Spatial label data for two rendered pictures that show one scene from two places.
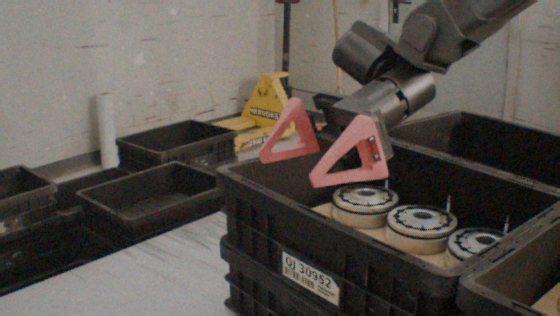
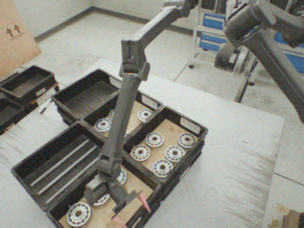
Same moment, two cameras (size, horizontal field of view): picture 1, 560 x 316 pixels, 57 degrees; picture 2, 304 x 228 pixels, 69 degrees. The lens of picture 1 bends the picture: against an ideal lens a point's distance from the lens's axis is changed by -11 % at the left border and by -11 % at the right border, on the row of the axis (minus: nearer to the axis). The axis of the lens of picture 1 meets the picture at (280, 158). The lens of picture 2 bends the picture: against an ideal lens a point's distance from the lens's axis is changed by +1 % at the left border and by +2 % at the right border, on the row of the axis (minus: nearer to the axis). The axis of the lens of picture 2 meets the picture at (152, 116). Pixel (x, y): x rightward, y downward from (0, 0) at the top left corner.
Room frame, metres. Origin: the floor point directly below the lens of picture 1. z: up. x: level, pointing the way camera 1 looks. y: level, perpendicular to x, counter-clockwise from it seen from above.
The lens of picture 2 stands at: (0.54, 0.25, 1.84)
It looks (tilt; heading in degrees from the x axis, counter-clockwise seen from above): 48 degrees down; 260
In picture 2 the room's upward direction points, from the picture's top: 2 degrees counter-clockwise
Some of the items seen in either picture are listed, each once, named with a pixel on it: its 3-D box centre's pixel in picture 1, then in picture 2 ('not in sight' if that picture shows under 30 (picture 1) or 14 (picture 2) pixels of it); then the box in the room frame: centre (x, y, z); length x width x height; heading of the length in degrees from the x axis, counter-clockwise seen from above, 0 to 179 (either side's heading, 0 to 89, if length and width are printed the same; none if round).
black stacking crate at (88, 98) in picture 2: not in sight; (91, 97); (0.74, -0.87, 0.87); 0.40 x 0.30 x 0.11; 38
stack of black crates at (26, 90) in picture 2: not in sight; (36, 97); (1.38, -1.56, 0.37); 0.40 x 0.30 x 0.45; 49
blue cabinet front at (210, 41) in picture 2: not in sight; (231, 32); (-0.81, -1.93, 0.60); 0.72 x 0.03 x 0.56; 139
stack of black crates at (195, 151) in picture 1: (179, 189); not in sight; (2.11, 0.40, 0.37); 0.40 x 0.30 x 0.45; 139
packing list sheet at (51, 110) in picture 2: not in sight; (63, 101); (0.98, -1.06, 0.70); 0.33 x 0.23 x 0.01; 49
